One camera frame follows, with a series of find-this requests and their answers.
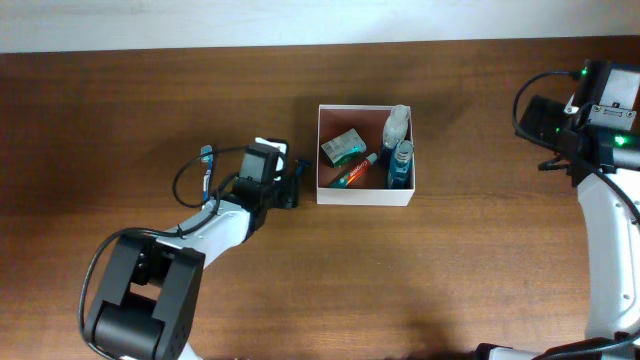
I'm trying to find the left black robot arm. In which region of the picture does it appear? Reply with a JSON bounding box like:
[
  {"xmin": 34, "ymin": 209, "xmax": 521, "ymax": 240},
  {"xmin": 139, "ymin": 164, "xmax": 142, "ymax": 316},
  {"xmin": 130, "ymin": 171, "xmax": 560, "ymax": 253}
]
[{"xmin": 78, "ymin": 138, "xmax": 302, "ymax": 359}]

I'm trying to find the pink open cardboard box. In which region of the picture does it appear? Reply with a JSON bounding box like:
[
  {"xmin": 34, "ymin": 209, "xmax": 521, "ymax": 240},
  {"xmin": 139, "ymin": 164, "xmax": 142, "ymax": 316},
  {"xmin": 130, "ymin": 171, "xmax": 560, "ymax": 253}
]
[{"xmin": 315, "ymin": 104, "xmax": 416, "ymax": 206}]

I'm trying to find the blue white toothbrush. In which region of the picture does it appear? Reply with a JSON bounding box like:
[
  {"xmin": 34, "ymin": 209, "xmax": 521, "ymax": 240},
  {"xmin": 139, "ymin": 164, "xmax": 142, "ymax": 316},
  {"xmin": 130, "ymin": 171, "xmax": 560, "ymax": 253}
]
[{"xmin": 201, "ymin": 145, "xmax": 214, "ymax": 204}]

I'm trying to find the left black cable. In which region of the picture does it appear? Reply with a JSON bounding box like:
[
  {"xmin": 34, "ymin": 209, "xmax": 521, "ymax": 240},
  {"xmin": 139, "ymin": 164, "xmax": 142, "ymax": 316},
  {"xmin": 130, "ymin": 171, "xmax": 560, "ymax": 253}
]
[{"xmin": 77, "ymin": 144, "xmax": 251, "ymax": 360}]

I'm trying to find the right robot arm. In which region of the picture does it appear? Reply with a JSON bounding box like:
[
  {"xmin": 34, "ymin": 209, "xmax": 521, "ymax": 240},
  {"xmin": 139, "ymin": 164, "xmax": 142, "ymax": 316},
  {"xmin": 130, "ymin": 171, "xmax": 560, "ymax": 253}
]
[{"xmin": 473, "ymin": 60, "xmax": 639, "ymax": 360}]

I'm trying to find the blue disposable razor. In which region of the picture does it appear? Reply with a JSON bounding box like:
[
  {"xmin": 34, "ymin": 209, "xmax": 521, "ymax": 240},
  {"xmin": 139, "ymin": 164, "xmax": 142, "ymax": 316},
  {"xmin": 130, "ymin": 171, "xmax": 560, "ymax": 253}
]
[{"xmin": 295, "ymin": 158, "xmax": 313, "ymax": 176}]

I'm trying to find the dark blue clear-cap bottle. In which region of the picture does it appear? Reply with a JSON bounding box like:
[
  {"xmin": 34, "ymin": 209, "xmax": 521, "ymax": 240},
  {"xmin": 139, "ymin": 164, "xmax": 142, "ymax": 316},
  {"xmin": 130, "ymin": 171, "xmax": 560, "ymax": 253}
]
[{"xmin": 378, "ymin": 104, "xmax": 410, "ymax": 168}]

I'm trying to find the green white toothpaste tube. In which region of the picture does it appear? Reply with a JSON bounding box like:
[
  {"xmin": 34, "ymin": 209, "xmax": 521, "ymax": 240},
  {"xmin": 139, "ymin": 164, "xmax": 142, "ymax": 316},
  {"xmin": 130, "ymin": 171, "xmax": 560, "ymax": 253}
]
[{"xmin": 329, "ymin": 153, "xmax": 378, "ymax": 189}]

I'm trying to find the teal mouthwash bottle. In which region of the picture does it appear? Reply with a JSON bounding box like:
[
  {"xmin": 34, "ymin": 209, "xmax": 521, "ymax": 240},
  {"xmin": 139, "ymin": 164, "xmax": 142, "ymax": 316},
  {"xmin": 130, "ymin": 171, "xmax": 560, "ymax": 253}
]
[{"xmin": 386, "ymin": 140, "xmax": 414, "ymax": 189}]

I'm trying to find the green white soap box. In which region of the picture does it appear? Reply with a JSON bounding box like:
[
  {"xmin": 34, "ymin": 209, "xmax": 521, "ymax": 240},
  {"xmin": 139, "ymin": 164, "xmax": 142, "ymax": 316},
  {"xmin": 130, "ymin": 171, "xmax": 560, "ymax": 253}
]
[{"xmin": 320, "ymin": 128, "xmax": 367, "ymax": 168}]

